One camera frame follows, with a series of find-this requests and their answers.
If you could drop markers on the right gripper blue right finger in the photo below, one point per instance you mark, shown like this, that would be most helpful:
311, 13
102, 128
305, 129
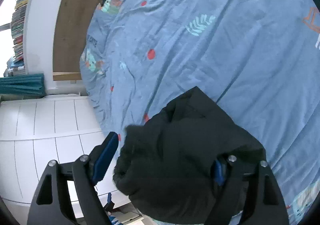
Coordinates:
219, 172

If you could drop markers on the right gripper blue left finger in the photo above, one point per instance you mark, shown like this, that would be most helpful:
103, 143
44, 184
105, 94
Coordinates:
101, 157

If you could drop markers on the black puffer jacket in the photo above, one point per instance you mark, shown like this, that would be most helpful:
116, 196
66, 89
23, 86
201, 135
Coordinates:
164, 166

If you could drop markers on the white wardrobe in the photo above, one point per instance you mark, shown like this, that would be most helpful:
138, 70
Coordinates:
35, 131

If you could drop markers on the teal curtain left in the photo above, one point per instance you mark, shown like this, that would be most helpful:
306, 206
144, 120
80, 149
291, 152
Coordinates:
25, 85

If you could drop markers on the row of books on shelf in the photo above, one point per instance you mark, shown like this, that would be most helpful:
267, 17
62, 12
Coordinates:
15, 65

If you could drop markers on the blue patterned bed cover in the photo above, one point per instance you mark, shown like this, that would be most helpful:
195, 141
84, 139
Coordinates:
258, 59

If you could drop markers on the wooden headboard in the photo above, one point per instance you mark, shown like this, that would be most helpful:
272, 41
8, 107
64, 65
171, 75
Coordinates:
71, 27

